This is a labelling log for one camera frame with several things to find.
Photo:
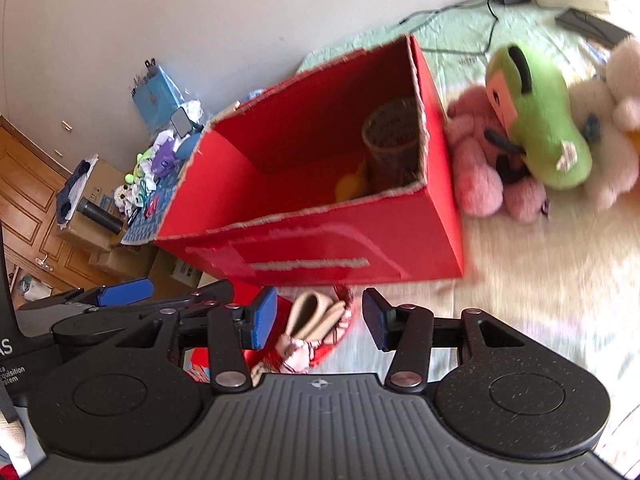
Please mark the small red toy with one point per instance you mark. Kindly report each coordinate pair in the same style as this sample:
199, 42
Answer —
152, 206

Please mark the green frog toy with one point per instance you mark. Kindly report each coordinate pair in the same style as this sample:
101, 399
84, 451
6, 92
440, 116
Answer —
139, 167

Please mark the blue checkered cloth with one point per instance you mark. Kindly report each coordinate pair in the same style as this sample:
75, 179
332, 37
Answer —
150, 227

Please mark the printed clear tape roll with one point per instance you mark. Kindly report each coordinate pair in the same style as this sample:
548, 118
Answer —
390, 160

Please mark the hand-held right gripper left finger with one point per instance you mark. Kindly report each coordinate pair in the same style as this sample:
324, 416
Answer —
262, 317

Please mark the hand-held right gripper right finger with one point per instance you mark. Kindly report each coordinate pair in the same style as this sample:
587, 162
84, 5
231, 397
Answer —
374, 320

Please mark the yellow plush toy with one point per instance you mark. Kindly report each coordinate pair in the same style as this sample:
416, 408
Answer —
635, 141

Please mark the beige tape roll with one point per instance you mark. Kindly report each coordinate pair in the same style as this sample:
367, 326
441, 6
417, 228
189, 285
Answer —
334, 317
300, 315

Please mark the small red printed box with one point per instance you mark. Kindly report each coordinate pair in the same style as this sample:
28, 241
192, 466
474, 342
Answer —
280, 330

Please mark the crumpled white plastic bag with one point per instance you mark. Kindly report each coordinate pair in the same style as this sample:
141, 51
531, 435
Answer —
165, 139

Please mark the yellow gourd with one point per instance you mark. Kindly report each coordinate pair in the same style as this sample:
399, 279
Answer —
352, 185

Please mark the small white plush toy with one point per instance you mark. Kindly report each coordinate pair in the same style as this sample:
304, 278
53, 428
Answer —
127, 195

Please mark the cream plush toy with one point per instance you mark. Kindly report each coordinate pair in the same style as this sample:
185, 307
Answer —
607, 170

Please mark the pink plush toy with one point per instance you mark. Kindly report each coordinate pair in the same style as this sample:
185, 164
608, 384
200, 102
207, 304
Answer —
475, 175

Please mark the green plush toy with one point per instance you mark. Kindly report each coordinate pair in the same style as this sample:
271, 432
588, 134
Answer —
545, 125

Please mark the red cardboard box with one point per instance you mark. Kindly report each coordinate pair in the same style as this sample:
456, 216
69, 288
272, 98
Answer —
300, 255

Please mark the brown cardboard box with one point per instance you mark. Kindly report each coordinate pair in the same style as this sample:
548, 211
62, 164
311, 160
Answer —
102, 185

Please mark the dark blue cloth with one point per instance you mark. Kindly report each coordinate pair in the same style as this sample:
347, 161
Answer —
75, 190

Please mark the wooden door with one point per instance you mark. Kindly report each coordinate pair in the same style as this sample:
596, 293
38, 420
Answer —
30, 200

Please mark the pink white cloth ribbon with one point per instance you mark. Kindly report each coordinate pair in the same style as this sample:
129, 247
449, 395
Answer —
295, 355

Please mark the pastel printed bed sheet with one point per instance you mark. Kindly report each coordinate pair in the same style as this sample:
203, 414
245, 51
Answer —
525, 260

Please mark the small black mirror phone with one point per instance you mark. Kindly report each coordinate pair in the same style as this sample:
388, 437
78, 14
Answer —
181, 121

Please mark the blue bag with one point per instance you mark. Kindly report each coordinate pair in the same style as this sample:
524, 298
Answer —
157, 92

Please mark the black cylinder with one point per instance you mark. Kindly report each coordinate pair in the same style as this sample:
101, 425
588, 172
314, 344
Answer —
100, 214

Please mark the blue glasses case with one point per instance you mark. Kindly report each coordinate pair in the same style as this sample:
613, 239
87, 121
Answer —
187, 146

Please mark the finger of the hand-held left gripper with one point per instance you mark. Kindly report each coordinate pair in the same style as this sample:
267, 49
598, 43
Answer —
125, 292
150, 307

